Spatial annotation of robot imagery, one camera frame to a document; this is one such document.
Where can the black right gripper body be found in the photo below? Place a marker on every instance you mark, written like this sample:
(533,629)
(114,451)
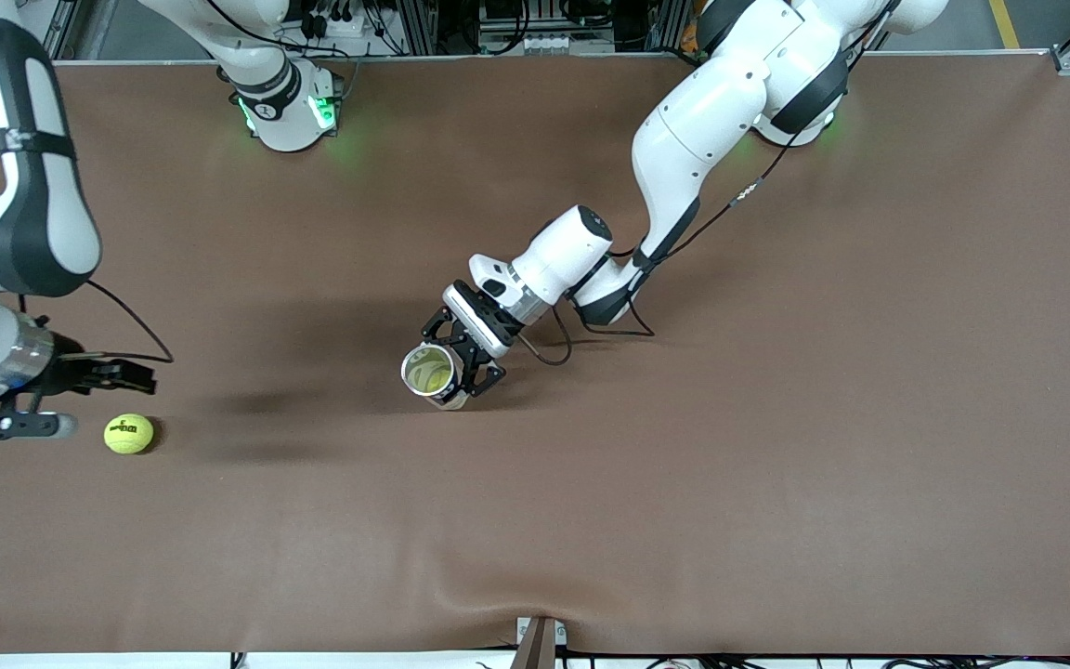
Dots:
(69,373)

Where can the clear tennis ball can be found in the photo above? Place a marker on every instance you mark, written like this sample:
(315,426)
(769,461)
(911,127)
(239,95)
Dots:
(454,400)

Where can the plain yellow tennis ball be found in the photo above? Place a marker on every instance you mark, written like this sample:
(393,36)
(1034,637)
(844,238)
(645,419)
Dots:
(430,374)

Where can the yellow tennis ball black print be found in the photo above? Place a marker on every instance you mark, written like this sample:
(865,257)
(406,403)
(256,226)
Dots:
(128,434)

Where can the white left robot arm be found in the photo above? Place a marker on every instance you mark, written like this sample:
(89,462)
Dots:
(702,130)

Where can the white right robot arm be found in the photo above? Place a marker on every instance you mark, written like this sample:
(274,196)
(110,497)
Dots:
(33,102)

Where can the white terminal block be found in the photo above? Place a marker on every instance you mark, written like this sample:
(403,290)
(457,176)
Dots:
(546,43)

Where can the black electronics box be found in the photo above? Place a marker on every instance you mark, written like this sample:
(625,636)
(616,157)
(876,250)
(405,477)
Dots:
(544,14)

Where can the brown table mat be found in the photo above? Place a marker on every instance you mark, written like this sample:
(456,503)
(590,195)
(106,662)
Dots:
(776,465)

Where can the white power strip with plugs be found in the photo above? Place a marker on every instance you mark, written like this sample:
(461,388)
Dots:
(349,28)

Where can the bag of orange items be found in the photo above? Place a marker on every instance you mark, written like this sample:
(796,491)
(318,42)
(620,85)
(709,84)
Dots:
(688,39)

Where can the white corner clamp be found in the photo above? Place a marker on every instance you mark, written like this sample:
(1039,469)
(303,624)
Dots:
(1067,63)

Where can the grey metal post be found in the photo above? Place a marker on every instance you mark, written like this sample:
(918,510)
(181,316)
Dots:
(535,646)

